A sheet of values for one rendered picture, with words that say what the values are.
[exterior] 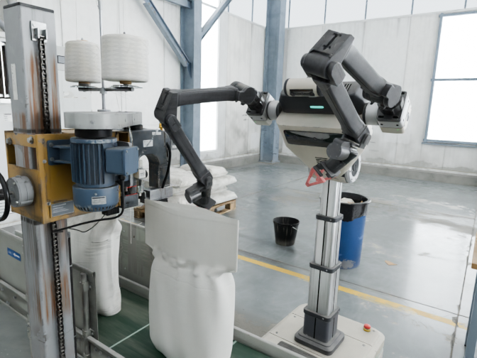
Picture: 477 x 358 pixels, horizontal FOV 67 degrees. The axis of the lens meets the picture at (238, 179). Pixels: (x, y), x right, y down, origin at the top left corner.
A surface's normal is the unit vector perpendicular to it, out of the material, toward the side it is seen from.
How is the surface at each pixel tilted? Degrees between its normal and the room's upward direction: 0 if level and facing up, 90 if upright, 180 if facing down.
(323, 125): 40
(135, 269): 90
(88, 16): 90
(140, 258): 90
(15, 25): 90
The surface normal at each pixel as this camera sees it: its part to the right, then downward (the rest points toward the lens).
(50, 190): 0.82, 0.14
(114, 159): -0.18, 0.18
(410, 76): -0.57, 0.14
